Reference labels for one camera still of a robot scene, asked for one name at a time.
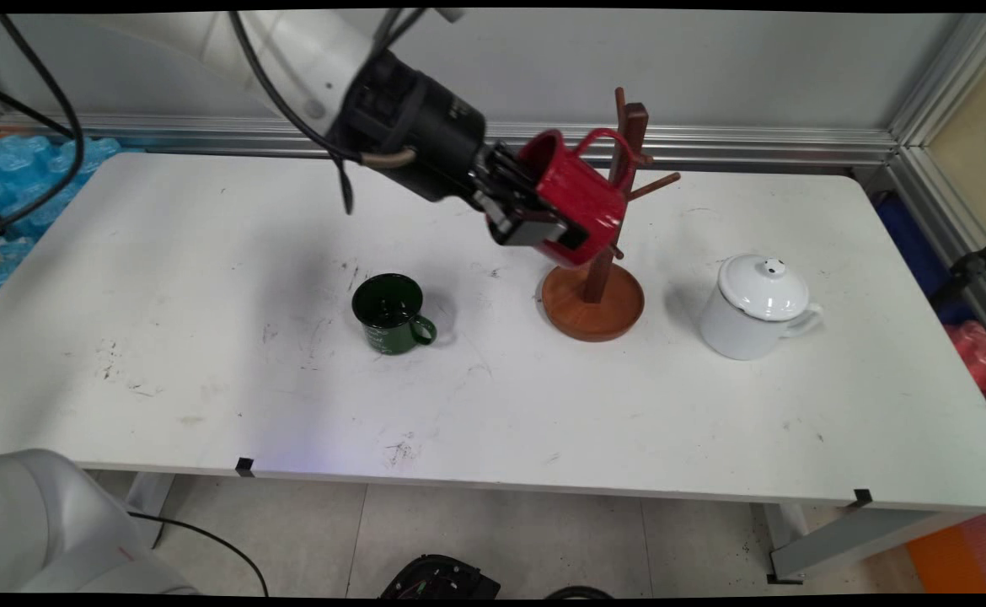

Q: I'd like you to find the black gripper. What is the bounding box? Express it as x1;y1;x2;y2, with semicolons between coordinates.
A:
329;51;591;250

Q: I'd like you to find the red speckled enamel mug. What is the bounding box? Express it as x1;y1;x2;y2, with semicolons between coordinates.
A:
514;126;639;269

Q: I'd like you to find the white robot base link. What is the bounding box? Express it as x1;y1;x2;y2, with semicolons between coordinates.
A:
0;449;199;595

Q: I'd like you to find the brown wooden mug tree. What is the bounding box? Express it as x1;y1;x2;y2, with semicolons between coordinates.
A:
541;87;681;342

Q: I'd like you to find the dark green enamel mug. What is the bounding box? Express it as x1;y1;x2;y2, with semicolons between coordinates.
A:
351;272;439;356

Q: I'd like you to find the white enamel pot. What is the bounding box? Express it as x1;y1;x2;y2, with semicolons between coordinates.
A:
699;282;824;362

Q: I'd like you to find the white enamel pot lid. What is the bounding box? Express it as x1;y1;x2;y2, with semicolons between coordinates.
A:
718;253;811;323

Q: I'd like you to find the black device on floor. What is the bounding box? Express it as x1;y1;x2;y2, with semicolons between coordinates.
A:
379;552;502;601

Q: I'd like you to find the grey upright table leg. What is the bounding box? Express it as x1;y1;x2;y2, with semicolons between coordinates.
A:
126;470;175;540

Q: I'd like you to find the grey slanted table leg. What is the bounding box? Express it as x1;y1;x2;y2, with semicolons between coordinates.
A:
767;502;978;584

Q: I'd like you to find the red plastic bag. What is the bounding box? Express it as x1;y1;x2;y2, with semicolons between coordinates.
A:
944;320;986;435

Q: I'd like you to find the blue plastic bottle pack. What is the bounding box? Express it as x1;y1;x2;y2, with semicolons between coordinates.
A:
0;133;123;309

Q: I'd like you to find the orange box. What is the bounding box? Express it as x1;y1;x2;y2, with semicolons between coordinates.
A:
906;514;986;595

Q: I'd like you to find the aluminium rail along wall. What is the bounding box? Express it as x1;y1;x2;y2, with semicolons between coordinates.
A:
0;114;898;169

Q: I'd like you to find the thick black gripper cable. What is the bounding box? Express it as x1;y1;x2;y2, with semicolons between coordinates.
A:
228;10;359;216

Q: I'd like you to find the aluminium corner frame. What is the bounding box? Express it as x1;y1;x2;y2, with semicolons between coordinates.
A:
885;13;986;355

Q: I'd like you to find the thin black cable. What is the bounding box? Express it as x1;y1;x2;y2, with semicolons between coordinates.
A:
0;13;87;241

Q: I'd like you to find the black clamp handle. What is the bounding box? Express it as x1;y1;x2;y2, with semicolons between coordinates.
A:
931;228;986;309

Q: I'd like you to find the black floor cable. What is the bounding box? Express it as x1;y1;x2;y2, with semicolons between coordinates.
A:
126;510;271;598

